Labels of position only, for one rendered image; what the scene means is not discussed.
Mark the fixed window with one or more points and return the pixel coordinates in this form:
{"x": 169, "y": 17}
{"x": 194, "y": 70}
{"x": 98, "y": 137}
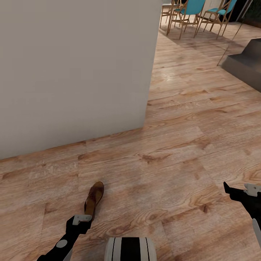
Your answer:
{"x": 245, "y": 10}

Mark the breakfast table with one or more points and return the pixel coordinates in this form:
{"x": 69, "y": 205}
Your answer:
{"x": 172, "y": 7}

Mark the sandal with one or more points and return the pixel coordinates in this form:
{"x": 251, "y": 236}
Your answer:
{"x": 94, "y": 197}

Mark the stairs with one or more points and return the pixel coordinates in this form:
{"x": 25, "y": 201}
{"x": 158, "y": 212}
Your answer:
{"x": 242, "y": 58}

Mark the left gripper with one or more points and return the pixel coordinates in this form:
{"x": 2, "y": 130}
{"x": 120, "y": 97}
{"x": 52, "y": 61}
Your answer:
{"x": 81, "y": 228}

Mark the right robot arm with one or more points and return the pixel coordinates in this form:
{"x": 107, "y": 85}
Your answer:
{"x": 251, "y": 200}

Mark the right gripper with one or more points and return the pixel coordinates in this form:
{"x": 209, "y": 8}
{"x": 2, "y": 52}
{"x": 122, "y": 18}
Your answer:
{"x": 240, "y": 195}

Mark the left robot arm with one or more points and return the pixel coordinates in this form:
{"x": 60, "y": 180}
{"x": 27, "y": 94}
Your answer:
{"x": 63, "y": 249}

